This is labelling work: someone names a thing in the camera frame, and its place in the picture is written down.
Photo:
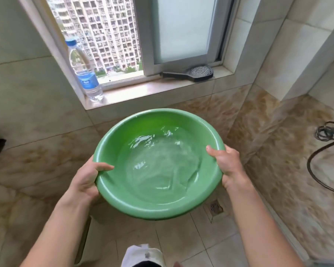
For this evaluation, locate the person's left thumb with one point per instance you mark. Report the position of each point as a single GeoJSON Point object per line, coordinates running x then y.
{"type": "Point", "coordinates": [103, 167]}

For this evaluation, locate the black shower head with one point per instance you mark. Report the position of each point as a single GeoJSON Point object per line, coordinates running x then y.
{"type": "Point", "coordinates": [190, 72]}

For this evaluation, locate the person's right hand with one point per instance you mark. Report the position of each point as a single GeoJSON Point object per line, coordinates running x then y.
{"type": "Point", "coordinates": [231, 166]}

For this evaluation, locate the metal floor drain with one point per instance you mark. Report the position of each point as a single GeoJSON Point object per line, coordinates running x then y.
{"type": "Point", "coordinates": [216, 207]}

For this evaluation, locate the person's right forearm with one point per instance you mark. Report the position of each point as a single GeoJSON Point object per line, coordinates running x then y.
{"type": "Point", "coordinates": [260, 228]}

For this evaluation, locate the person's left forearm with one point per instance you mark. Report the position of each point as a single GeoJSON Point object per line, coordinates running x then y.
{"type": "Point", "coordinates": [51, 233]}

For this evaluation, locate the clear plastic water bottle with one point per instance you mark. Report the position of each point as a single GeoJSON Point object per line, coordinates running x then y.
{"type": "Point", "coordinates": [85, 72]}

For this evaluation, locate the person's right thumb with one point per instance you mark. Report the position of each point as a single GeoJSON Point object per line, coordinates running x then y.
{"type": "Point", "coordinates": [213, 152]}

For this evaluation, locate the green plastic basin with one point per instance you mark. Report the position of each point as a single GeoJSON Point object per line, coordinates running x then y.
{"type": "Point", "coordinates": [158, 164]}

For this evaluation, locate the white slipper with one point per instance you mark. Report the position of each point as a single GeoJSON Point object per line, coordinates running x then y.
{"type": "Point", "coordinates": [143, 257]}

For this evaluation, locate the sliding window frame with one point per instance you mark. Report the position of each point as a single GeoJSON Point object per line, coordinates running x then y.
{"type": "Point", "coordinates": [181, 33]}

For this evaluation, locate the person's left hand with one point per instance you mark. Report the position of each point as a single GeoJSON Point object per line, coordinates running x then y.
{"type": "Point", "coordinates": [82, 182]}

